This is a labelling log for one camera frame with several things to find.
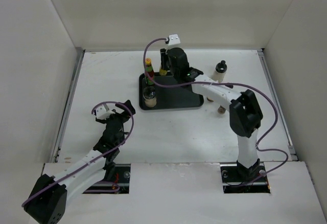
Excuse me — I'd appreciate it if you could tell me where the small yellow label bottle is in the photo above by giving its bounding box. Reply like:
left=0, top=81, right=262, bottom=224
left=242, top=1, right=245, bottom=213
left=159, top=67, right=168, bottom=76

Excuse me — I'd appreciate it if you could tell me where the clear jar with white powder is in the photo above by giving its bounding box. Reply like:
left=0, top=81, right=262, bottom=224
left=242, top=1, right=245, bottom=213
left=143, top=86, right=157, bottom=108

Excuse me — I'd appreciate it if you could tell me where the tall red green sauce bottle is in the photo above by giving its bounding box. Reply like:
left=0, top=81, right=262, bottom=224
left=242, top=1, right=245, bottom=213
left=145, top=58, right=155, bottom=86

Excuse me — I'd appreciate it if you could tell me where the white bottle black cap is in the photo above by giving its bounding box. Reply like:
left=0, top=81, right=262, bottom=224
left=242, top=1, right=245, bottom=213
left=212, top=60, right=227, bottom=83

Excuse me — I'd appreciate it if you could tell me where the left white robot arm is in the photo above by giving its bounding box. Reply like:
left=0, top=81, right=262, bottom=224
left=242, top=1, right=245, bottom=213
left=22, top=100, right=136, bottom=223

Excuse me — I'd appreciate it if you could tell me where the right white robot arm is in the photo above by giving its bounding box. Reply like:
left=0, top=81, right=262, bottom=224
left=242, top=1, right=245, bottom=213
left=160, top=48, right=263, bottom=181

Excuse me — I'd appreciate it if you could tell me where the black plastic tray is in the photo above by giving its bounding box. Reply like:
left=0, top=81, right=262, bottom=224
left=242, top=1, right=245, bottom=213
left=138, top=73, right=204, bottom=110

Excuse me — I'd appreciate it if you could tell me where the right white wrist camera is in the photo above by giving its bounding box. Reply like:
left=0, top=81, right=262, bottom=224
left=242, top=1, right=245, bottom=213
left=165, top=34, right=181, bottom=49

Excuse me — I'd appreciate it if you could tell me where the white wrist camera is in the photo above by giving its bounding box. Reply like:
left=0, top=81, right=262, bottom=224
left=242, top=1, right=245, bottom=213
left=165, top=34, right=181, bottom=49
left=93, top=104, right=114, bottom=120

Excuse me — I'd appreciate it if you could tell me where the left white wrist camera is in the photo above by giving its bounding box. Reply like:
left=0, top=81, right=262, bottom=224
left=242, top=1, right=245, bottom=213
left=93, top=104, right=114, bottom=120

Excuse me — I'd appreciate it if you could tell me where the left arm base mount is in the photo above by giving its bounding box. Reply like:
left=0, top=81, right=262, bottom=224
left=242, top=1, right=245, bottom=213
left=83, top=164, right=131, bottom=194

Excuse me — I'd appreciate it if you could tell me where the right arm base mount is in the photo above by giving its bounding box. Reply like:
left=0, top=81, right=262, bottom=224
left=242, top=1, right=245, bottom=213
left=220, top=163, right=270, bottom=194

